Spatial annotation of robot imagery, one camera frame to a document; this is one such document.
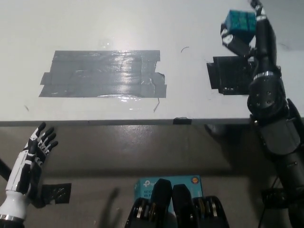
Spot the black diagonal table leg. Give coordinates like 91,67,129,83
0,156,12,182

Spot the grey duct tape patch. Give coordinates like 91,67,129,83
38,49,168,98

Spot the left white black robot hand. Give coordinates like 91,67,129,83
0,122,59,219

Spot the thin black cable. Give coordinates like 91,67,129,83
258,175,279,228

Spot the teal router cardboard box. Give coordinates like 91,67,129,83
133,175,204,212

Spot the small black tape strip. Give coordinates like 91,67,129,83
173,116,192,125

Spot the blue green Rubik's cube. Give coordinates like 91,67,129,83
224,9,257,44

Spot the black tape marked spot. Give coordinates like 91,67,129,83
206,56,258,96

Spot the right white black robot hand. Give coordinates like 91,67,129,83
220,0,281,78

